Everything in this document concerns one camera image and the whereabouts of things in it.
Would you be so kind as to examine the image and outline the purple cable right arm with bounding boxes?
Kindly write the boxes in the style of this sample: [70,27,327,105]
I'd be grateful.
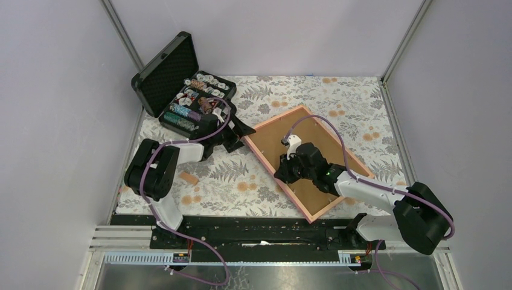
[281,115,457,290]

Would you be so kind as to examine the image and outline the green poker chip stack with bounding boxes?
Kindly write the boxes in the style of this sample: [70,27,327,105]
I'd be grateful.
[163,112,196,131]

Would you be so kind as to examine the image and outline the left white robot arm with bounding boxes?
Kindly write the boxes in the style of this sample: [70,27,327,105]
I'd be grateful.
[124,114,256,248]

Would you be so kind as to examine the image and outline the orange chip stack rear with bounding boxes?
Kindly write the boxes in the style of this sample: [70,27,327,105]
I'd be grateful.
[190,79,208,91]

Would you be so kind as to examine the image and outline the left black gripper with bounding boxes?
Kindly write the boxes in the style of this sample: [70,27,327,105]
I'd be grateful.
[211,113,255,153]

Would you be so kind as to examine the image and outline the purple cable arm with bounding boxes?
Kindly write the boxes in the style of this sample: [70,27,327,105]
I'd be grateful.
[138,97,232,288]
[281,115,457,290]

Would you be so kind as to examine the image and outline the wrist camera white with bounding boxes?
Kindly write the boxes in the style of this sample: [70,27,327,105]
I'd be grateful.
[212,108,225,124]
[281,134,302,160]

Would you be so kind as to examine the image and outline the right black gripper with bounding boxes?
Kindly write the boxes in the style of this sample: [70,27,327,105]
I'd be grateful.
[274,150,316,184]

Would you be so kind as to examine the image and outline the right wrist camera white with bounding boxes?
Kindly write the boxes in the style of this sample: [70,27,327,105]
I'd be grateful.
[281,134,302,160]

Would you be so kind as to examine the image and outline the small wooden block lower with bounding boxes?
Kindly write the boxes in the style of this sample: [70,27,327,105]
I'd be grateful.
[179,172,199,185]

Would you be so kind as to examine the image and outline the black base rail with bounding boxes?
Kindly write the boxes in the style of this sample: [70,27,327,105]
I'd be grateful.
[110,214,386,263]

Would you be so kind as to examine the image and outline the floral patterned table mat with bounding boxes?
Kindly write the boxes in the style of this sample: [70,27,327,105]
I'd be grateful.
[116,76,409,220]

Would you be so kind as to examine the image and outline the brown cardboard backing board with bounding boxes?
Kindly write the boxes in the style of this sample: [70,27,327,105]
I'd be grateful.
[245,105,352,223]

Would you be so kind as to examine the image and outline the purple poker chip stack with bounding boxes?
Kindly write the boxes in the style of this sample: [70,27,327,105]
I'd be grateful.
[187,111,202,122]

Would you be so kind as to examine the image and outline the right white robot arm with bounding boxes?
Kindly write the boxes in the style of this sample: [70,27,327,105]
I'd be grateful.
[274,141,455,255]

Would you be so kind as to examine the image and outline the light blue chip stack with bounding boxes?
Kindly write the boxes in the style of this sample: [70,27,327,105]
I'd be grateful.
[170,103,194,118]

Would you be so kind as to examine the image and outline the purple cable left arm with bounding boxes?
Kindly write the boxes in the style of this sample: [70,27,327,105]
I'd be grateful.
[138,97,232,288]

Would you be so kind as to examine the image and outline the wooden picture frame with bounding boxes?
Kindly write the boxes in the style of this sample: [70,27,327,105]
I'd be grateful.
[245,105,375,223]

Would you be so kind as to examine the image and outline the black poker chip case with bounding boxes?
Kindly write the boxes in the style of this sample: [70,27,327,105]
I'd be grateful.
[131,31,237,137]

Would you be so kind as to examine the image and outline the orange poker chip stack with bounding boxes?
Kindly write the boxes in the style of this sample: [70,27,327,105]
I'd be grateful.
[198,97,213,114]

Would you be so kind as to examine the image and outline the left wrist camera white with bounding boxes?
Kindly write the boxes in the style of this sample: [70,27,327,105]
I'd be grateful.
[212,108,225,124]

